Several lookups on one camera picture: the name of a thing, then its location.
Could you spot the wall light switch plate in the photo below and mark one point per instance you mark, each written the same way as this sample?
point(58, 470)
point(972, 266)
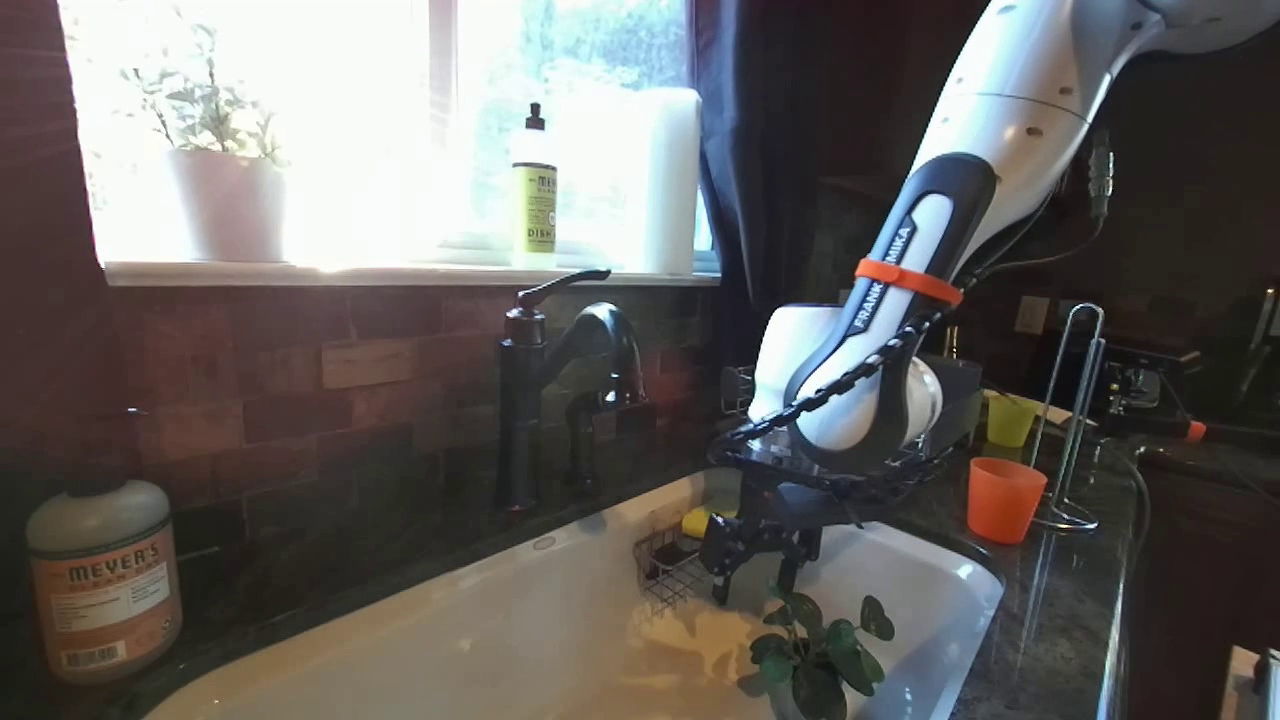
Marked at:
point(1034, 317)

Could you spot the dark blue curtain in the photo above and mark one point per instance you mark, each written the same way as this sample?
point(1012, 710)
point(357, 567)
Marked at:
point(724, 133)

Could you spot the white paper towel roll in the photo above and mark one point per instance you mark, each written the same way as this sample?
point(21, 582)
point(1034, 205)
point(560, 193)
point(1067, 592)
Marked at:
point(672, 173)

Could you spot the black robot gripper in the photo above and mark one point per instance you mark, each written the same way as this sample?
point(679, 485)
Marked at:
point(782, 502)

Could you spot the soap bottle yellow label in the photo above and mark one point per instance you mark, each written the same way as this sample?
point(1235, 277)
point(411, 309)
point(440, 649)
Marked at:
point(533, 202)

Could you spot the orange plastic cup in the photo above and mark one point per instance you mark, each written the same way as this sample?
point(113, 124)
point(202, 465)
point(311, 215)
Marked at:
point(1005, 502)

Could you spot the dark bronze faucet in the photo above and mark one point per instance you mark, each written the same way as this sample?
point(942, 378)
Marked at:
point(523, 403)

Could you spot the green plastic cup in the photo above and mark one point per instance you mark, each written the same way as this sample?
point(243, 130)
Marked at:
point(1010, 420)

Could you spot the white ceramic sink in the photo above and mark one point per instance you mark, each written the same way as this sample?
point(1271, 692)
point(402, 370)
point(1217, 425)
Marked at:
point(505, 640)

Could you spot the small orange tipped tool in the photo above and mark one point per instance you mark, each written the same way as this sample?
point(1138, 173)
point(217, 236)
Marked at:
point(1199, 429)

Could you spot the soap refill jug orange label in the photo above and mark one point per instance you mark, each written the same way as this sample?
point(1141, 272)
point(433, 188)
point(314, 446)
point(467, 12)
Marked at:
point(104, 585)

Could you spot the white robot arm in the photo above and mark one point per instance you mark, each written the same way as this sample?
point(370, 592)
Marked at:
point(1026, 105)

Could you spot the white appliance corner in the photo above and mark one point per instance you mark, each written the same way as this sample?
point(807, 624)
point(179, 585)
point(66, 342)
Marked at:
point(1240, 681)

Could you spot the large white pot leafy plant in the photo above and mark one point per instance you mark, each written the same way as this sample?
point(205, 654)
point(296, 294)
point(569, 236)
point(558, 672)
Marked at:
point(228, 202)

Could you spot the small green plant white pot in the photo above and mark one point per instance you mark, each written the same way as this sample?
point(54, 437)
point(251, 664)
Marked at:
point(807, 654)

